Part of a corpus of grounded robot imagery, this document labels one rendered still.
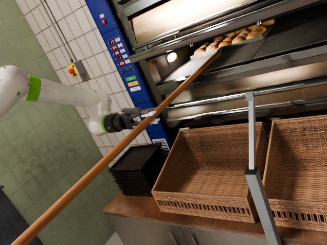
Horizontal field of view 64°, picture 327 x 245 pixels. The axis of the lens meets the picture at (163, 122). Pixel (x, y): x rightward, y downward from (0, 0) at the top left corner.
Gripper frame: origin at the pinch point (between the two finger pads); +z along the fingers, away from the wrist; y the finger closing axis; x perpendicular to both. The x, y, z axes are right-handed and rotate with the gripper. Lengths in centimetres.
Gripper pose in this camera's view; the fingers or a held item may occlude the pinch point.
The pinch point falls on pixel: (150, 117)
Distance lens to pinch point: 115.3
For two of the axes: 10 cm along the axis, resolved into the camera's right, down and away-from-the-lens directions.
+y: 3.8, 8.6, 3.5
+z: 7.9, -1.0, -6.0
